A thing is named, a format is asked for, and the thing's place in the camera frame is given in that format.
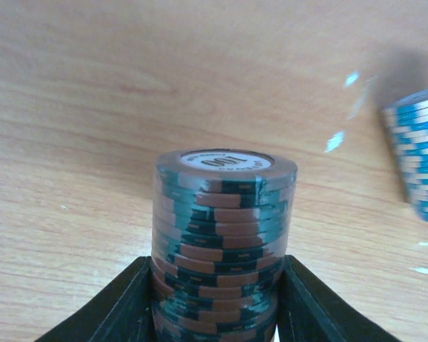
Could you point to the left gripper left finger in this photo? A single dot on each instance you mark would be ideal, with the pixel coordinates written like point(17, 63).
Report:
point(120, 312)

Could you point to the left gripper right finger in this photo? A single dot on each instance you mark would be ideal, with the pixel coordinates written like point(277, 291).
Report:
point(309, 310)

